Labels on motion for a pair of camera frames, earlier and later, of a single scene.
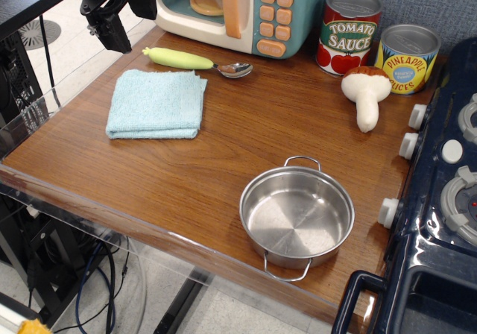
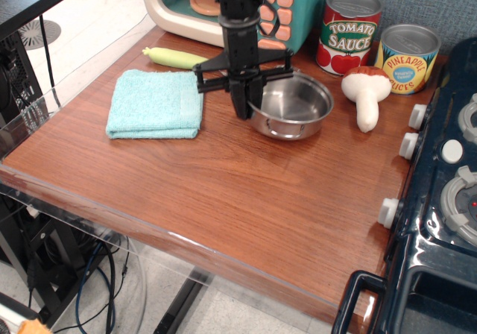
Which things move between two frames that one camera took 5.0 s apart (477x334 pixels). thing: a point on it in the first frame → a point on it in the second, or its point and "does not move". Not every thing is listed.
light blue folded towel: x=156 y=104 does not move
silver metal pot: x=297 y=216 → x=293 y=107
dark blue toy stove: x=429 y=282 does not move
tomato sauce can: x=349 y=27 does not move
